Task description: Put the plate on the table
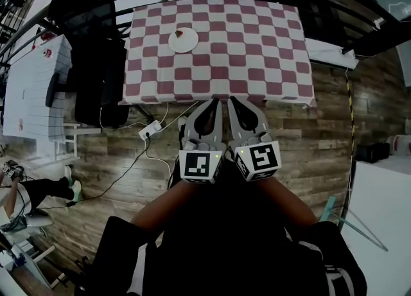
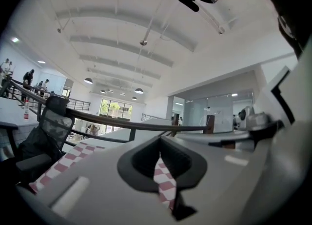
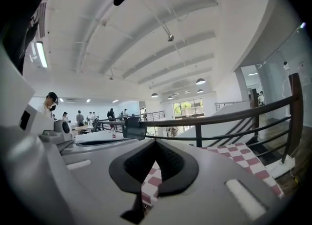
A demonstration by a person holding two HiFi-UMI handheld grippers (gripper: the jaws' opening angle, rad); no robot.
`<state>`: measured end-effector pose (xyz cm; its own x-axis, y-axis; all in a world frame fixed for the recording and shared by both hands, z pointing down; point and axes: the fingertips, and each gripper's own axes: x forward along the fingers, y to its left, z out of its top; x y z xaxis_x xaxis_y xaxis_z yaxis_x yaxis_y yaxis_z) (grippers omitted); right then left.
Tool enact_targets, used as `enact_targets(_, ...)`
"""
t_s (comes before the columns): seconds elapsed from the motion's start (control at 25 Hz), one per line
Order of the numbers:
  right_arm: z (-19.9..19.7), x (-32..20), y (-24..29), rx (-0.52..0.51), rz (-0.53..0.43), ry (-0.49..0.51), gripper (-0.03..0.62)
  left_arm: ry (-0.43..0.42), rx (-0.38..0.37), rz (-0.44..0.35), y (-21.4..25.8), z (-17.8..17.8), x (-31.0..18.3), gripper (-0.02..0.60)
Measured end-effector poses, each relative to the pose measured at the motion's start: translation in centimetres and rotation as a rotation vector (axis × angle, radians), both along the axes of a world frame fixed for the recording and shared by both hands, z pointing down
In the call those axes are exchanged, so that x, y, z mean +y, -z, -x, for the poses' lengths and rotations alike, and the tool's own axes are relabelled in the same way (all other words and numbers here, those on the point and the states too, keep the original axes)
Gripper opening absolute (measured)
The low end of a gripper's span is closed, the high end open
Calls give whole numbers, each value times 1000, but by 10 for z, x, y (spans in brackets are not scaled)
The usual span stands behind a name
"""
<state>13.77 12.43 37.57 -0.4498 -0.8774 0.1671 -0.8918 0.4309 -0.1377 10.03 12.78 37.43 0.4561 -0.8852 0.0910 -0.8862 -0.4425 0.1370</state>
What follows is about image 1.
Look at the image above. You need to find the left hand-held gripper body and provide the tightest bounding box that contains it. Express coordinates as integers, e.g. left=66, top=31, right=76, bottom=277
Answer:
left=178, top=135, right=225, bottom=184

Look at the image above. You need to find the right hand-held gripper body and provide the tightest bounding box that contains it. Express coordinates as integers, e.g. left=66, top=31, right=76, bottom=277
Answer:
left=229, top=131, right=282, bottom=182

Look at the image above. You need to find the white round plate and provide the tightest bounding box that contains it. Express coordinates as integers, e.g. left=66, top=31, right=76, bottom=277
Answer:
left=168, top=27, right=198, bottom=53

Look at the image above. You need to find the person's left forearm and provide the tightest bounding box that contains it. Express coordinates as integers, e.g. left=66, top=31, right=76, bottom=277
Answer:
left=130, top=178, right=202, bottom=234

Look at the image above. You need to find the person's right forearm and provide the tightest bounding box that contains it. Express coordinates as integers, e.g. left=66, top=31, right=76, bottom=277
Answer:
left=256, top=177, right=319, bottom=228

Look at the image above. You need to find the red white checkered tablecloth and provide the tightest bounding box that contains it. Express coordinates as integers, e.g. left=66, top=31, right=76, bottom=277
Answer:
left=118, top=0, right=318, bottom=108

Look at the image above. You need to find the white power strip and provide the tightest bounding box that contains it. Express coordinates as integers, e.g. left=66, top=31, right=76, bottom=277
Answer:
left=138, top=120, right=163, bottom=140

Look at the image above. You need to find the person's black clothing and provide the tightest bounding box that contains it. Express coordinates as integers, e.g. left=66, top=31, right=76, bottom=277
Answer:
left=75, top=159, right=369, bottom=296

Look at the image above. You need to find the yellow black striped tape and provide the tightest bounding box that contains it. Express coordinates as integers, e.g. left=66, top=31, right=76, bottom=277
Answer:
left=345, top=78, right=356, bottom=161

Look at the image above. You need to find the white flat board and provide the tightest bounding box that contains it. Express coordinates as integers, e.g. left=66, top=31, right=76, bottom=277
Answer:
left=304, top=37, right=359, bottom=69

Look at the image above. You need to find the black box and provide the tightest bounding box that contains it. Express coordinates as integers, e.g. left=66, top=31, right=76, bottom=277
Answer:
left=356, top=143, right=391, bottom=164

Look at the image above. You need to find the black office chair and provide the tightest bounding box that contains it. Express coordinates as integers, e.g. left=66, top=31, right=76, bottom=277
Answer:
left=44, top=0, right=129, bottom=128

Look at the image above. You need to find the white metal rack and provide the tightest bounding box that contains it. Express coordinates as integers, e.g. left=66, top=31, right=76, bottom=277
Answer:
left=54, top=123, right=102, bottom=161

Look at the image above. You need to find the plain white table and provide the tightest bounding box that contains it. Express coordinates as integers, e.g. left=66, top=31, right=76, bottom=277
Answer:
left=340, top=153, right=411, bottom=296

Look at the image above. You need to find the white bucket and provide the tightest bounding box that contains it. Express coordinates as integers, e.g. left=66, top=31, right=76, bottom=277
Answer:
left=387, top=134, right=411, bottom=156

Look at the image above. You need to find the white grid-cloth table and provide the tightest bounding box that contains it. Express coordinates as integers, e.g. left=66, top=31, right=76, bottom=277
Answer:
left=2, top=34, right=73, bottom=143

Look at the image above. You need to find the white swivel chair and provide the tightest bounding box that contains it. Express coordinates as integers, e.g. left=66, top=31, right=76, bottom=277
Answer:
left=25, top=209, right=54, bottom=228

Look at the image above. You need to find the black cable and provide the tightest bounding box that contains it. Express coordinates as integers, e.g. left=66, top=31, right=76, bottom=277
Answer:
left=31, top=137, right=152, bottom=209

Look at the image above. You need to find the long white cable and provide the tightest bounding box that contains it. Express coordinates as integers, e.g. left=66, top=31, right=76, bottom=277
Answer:
left=99, top=101, right=200, bottom=132

